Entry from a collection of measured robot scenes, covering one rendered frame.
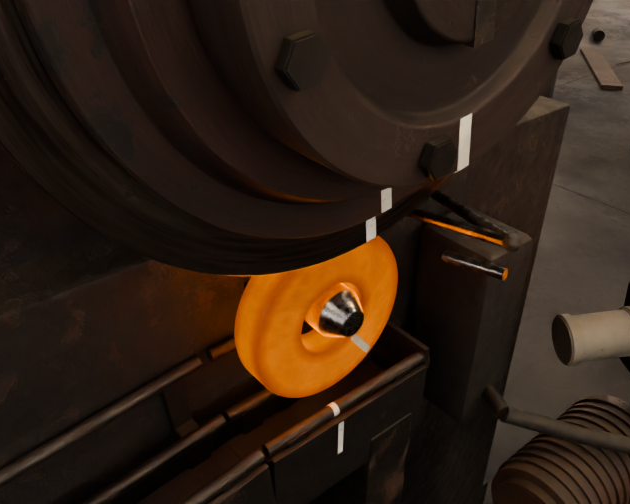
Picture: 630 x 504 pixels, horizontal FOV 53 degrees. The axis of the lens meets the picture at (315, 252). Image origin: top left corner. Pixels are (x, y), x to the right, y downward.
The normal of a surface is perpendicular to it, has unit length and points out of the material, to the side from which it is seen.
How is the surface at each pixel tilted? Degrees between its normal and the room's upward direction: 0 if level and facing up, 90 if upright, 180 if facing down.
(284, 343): 90
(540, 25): 57
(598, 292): 0
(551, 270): 0
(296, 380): 90
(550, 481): 4
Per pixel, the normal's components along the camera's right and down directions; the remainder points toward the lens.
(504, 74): -0.13, -0.36
